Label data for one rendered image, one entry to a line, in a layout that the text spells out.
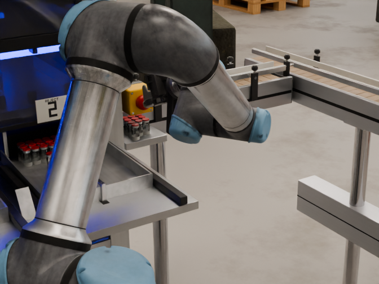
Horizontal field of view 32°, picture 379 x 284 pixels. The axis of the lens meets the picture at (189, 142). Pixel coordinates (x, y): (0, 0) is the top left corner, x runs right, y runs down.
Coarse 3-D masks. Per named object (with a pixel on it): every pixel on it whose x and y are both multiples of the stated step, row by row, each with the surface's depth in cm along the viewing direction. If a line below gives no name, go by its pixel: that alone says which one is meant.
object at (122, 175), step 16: (112, 144) 174; (16, 160) 173; (112, 160) 173; (128, 160) 166; (32, 176) 164; (112, 176) 163; (128, 176) 163; (144, 176) 156; (32, 192) 152; (96, 192) 150; (112, 192) 152; (128, 192) 155
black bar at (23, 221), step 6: (0, 192) 152; (6, 198) 149; (6, 204) 146; (12, 210) 143; (12, 216) 141; (18, 216) 141; (12, 222) 142; (18, 222) 138; (24, 222) 138; (18, 228) 139
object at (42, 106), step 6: (60, 96) 169; (66, 96) 169; (36, 102) 166; (42, 102) 166; (48, 102) 167; (60, 102) 169; (36, 108) 166; (42, 108) 167; (48, 108) 168; (60, 108) 170; (42, 114) 167; (48, 114) 168; (60, 114) 170; (42, 120) 168; (48, 120) 169
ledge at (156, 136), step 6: (150, 126) 196; (150, 132) 191; (156, 132) 191; (162, 132) 191; (126, 138) 188; (144, 138) 187; (150, 138) 187; (156, 138) 188; (162, 138) 189; (126, 144) 184; (132, 144) 184; (138, 144) 186; (144, 144) 187; (150, 144) 188
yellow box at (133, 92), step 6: (132, 84) 184; (138, 84) 184; (144, 84) 184; (126, 90) 180; (132, 90) 179; (138, 90) 180; (150, 90) 181; (126, 96) 180; (132, 96) 179; (138, 96) 180; (126, 102) 181; (132, 102) 180; (126, 108) 182; (132, 108) 180; (138, 108) 181; (150, 108) 183; (132, 114) 181
